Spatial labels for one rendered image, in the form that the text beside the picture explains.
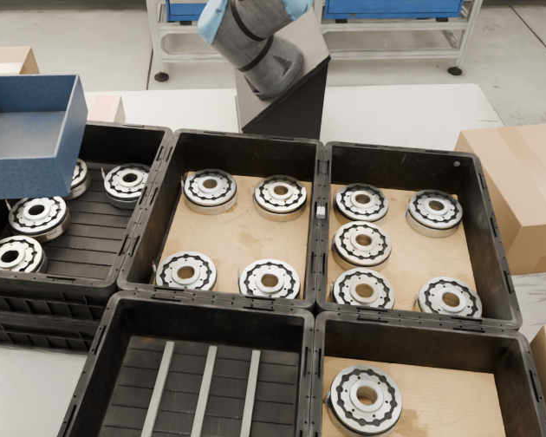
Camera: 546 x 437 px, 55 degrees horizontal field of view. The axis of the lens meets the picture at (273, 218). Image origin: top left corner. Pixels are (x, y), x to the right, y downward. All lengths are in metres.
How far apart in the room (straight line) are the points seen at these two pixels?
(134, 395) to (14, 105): 0.49
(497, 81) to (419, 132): 1.82
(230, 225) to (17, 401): 0.48
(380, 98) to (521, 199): 0.63
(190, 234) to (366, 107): 0.76
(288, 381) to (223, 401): 0.10
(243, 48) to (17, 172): 0.62
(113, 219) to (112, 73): 2.14
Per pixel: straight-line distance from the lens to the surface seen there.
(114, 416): 0.83
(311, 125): 1.31
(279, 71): 1.24
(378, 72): 3.16
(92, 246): 1.02
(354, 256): 0.94
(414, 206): 1.05
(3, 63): 1.55
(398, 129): 1.51
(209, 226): 1.01
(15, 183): 0.78
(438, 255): 1.02
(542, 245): 1.17
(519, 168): 1.22
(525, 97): 3.23
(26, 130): 0.91
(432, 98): 1.67
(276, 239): 0.99
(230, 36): 1.19
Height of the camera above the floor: 1.57
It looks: 46 degrees down
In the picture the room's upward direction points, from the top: 2 degrees clockwise
